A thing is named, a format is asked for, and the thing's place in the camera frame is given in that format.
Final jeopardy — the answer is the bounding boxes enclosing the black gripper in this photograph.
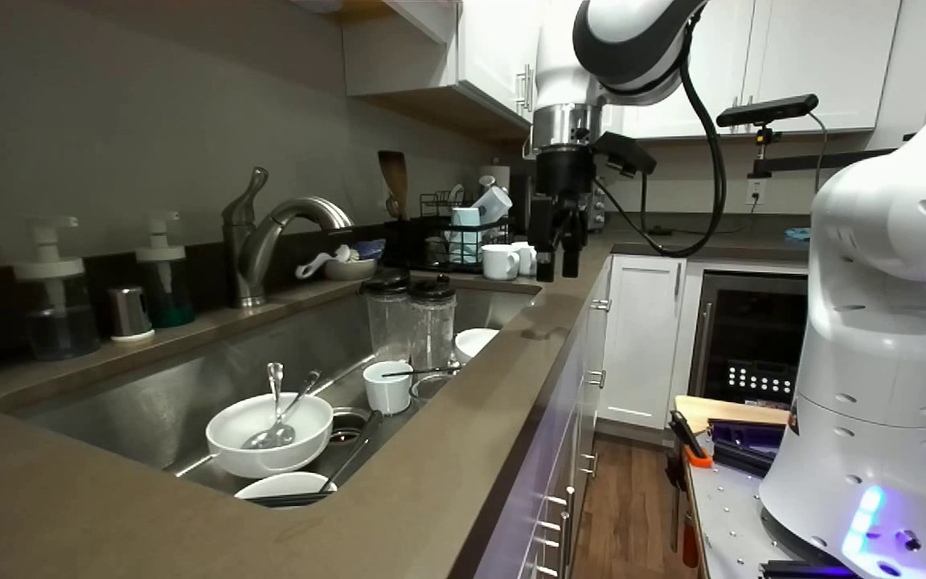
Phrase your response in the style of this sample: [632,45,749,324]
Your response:
[528,141,600,285]

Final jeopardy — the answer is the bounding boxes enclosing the pale counter cabinet front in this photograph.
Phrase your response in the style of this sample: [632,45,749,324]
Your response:
[472,252,618,579]

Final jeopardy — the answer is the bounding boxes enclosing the stainless steel sink basin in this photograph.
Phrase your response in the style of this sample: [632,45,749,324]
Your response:
[0,281,542,508]

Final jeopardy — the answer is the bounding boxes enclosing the silver toaster oven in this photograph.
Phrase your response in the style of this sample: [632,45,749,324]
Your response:
[584,174,612,235]

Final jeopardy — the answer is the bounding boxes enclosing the white container in rack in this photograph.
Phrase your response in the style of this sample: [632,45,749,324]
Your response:
[472,182,516,228]

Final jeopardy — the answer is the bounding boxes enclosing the pale teal cup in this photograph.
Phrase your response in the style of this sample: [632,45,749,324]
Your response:
[446,204,484,269]

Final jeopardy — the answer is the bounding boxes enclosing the white shallow bowl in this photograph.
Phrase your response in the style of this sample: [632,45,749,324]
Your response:
[452,324,504,365]

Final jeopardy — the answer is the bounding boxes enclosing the white cabinet door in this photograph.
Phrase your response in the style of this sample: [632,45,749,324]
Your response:
[599,252,690,433]

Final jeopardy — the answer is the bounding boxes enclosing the clear jar black lid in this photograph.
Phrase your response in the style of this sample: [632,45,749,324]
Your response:
[359,273,414,365]
[405,273,459,374]

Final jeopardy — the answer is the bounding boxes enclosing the wooden spoon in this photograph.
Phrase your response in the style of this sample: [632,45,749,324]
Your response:
[377,149,414,225]

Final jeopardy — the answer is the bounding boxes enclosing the black undercounter wine cooler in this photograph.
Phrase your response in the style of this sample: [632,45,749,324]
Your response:
[686,266,813,408]

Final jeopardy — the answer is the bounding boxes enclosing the grey sponge bowl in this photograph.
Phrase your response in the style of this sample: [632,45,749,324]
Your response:
[291,240,379,285]

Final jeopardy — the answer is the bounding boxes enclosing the small white cup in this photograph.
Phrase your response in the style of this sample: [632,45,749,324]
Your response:
[359,356,418,417]

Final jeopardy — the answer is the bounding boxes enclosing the orange black clamp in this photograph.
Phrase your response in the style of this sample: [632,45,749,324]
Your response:
[665,408,717,472]
[675,511,704,574]

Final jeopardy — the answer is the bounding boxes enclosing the wooden board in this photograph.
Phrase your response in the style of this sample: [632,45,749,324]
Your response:
[671,393,793,433]

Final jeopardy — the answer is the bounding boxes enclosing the long metal utensil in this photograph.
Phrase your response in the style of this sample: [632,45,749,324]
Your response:
[306,345,393,403]

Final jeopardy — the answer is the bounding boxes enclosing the dark purple box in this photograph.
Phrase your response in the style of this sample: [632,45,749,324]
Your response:
[704,417,788,477]

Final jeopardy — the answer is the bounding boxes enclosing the brushed steel faucet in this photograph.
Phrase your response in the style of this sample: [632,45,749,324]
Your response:
[217,163,355,313]

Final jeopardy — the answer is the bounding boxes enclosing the upright metal utensil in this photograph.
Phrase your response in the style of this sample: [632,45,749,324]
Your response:
[263,359,290,430]

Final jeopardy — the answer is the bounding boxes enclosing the robot mounting table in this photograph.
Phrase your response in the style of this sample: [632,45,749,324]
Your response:
[681,456,862,579]

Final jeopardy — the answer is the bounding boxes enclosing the metal spoon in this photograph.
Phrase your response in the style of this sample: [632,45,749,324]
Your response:
[241,367,327,454]

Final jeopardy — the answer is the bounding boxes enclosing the white plate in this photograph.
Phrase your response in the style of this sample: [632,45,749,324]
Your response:
[231,470,340,508]

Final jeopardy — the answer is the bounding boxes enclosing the green soap dispenser white pump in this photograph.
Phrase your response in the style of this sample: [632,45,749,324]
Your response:
[136,210,203,332]

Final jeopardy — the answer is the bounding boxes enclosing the steel cup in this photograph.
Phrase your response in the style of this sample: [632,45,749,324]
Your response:
[106,284,158,348]

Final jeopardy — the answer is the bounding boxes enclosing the clear soap dispenser white pump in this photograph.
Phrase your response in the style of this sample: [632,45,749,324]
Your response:
[9,215,104,365]

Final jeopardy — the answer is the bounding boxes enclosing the black wire dish rack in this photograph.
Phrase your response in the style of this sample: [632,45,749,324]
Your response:
[418,186,521,273]

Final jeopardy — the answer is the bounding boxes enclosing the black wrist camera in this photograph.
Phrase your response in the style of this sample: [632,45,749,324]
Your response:
[588,130,659,177]

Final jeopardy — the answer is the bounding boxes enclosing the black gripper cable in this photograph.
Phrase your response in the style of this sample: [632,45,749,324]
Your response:
[588,20,732,262]

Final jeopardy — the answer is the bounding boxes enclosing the black camera on stand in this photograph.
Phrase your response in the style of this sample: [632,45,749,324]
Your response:
[712,89,824,180]

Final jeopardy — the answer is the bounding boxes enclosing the white wall cabinets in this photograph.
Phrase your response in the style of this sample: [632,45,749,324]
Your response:
[340,0,926,149]

